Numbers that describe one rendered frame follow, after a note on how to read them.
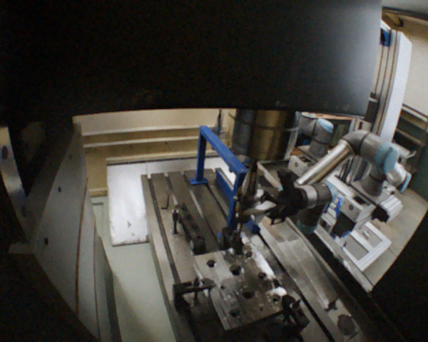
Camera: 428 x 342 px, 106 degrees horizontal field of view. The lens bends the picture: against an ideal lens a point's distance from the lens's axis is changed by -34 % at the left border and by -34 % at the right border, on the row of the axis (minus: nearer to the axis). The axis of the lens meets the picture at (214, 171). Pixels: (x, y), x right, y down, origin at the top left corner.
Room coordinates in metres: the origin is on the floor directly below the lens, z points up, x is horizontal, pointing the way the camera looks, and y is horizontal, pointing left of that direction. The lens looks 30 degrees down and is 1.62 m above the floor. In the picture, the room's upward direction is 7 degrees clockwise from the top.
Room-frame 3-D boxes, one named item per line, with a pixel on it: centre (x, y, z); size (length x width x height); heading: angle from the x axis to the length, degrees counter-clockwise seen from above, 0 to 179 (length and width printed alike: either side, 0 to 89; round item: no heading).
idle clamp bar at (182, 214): (0.72, 0.07, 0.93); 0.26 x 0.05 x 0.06; 28
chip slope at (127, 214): (1.10, 0.16, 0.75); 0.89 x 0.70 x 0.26; 113
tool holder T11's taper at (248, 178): (0.50, -0.09, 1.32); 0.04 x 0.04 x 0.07
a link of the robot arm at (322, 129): (1.46, -0.70, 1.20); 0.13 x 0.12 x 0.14; 63
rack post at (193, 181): (1.13, 0.08, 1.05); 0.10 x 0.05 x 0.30; 113
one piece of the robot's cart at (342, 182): (1.27, -0.88, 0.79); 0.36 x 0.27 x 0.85; 28
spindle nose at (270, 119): (0.50, -0.09, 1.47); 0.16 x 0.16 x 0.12
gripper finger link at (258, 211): (0.48, -0.13, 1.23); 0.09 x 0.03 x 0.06; 127
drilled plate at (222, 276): (0.43, -0.13, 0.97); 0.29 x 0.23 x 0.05; 23
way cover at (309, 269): (0.85, -0.38, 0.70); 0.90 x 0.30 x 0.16; 23
